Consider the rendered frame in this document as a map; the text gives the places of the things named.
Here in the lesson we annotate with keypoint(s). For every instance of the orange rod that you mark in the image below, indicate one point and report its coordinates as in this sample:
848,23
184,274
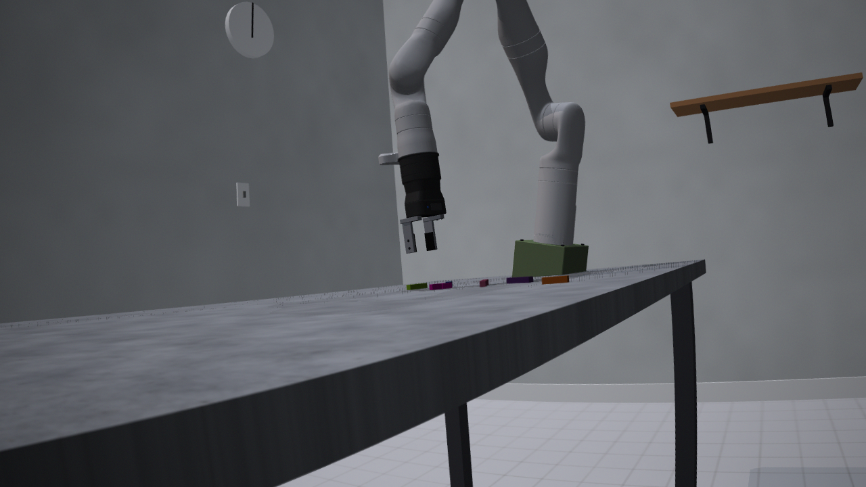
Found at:
558,279

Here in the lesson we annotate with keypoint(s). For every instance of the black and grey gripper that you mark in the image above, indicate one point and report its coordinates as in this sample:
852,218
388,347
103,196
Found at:
420,173

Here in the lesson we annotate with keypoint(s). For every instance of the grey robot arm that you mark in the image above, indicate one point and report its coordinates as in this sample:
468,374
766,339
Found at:
527,52

